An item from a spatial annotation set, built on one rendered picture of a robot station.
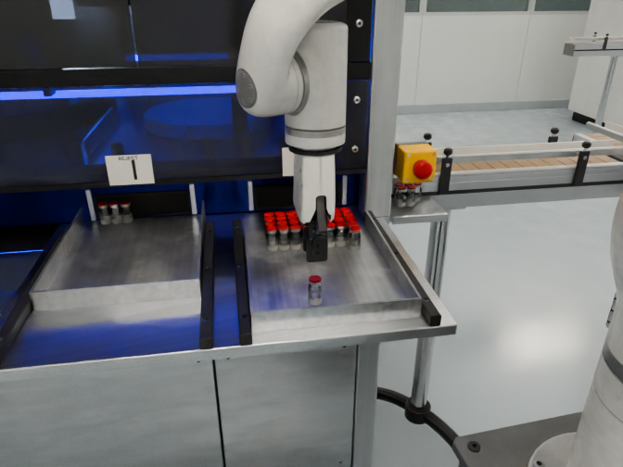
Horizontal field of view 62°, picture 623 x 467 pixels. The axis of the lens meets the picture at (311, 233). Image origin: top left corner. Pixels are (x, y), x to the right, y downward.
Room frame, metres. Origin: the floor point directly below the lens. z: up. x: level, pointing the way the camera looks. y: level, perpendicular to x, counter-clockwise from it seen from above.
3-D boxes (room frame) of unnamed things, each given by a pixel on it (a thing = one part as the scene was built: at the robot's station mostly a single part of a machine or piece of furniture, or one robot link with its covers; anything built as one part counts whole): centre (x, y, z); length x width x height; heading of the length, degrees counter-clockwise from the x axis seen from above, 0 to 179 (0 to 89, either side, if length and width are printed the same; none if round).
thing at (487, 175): (1.27, -0.49, 0.92); 0.69 x 0.16 x 0.16; 99
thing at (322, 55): (0.71, 0.00, 1.24); 0.09 x 0.08 x 0.13; 130
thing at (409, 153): (1.08, -0.23, 1.00); 0.08 x 0.07 x 0.07; 9
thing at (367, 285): (0.81, -0.02, 0.90); 0.34 x 0.26 x 0.04; 9
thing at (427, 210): (1.13, -0.23, 0.87); 0.14 x 0.13 x 0.02; 9
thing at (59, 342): (0.83, 0.16, 0.87); 0.70 x 0.48 x 0.02; 99
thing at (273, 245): (0.90, 0.00, 0.90); 0.18 x 0.02 x 0.05; 98
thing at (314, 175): (0.71, -0.01, 1.10); 0.10 x 0.08 x 0.11; 9
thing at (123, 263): (0.87, 0.34, 0.90); 0.34 x 0.26 x 0.04; 9
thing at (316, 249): (0.68, -0.01, 1.00); 0.03 x 0.03 x 0.07; 9
